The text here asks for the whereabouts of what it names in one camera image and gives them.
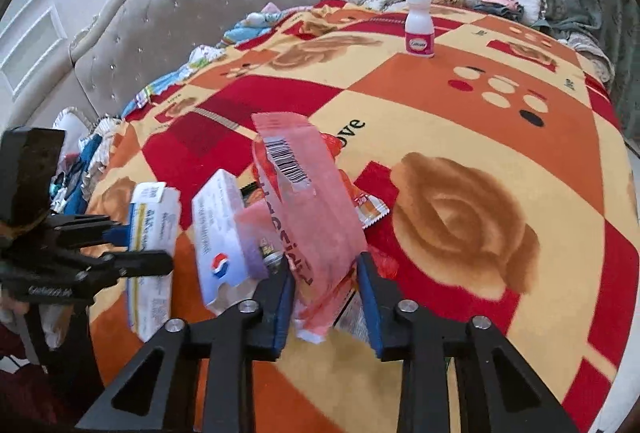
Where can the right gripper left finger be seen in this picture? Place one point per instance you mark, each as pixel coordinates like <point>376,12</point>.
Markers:
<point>199,371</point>

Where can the white Pepsi logo box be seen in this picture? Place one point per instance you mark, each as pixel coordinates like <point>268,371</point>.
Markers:
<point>236,244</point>

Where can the white pink-label bottle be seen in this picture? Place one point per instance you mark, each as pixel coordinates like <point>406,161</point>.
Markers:
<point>419,29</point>

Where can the white blue medicine box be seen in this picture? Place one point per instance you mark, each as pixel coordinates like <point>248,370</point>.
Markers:
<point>154,214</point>

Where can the pink plastic wrapper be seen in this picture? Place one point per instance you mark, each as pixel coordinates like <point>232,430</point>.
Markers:
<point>313,216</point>

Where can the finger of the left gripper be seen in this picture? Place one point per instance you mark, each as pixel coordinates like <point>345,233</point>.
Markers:
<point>86,230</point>
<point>96,273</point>

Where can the beige tufted headboard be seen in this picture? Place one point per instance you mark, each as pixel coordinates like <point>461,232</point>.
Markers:
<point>131,43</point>

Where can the orange snack packet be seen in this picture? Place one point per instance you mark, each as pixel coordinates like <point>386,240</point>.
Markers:
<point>369,209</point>

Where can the red orange checkered blanket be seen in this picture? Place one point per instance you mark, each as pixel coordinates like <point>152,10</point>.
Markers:
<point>508,181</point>

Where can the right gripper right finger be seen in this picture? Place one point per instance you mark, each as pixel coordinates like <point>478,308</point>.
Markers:
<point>497,389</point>

